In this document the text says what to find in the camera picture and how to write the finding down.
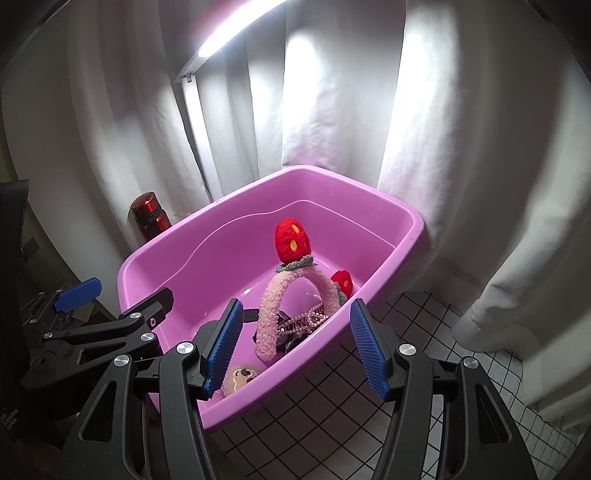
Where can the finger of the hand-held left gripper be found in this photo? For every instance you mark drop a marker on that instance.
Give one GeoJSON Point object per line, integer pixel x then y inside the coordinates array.
{"type": "Point", "coordinates": [78, 295]}
{"type": "Point", "coordinates": [143, 309]}

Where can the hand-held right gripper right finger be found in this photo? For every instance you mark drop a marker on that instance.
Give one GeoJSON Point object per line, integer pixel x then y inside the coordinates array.
{"type": "Point", "coordinates": [367, 350]}

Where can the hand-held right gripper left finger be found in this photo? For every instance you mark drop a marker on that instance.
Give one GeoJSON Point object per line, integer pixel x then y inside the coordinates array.
{"type": "Point", "coordinates": [226, 346]}

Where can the pearl hair clip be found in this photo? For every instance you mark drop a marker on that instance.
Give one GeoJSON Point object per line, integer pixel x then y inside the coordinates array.
{"type": "Point", "coordinates": [300, 321]}

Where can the pink plastic basin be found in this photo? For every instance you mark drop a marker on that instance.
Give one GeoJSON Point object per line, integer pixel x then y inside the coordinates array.
{"type": "Point", "coordinates": [207, 240]}

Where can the brown plush bear clip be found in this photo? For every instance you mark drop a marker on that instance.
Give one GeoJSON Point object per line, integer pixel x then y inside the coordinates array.
{"type": "Point", "coordinates": [240, 376]}

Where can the white black-checked cloth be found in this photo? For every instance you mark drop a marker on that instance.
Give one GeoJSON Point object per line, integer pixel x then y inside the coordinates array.
{"type": "Point", "coordinates": [323, 406]}

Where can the pink fluffy strawberry headband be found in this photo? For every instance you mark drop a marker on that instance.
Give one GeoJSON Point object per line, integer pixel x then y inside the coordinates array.
{"type": "Point", "coordinates": [277, 295]}

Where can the dark red plastic bottle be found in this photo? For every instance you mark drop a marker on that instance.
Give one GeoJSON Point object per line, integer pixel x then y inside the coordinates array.
{"type": "Point", "coordinates": [150, 217]}

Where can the white light bar lamp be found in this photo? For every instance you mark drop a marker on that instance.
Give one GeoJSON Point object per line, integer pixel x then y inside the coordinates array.
{"type": "Point", "coordinates": [194, 120]}

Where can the white curtain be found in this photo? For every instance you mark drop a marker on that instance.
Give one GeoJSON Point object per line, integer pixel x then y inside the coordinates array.
{"type": "Point", "coordinates": [346, 92]}

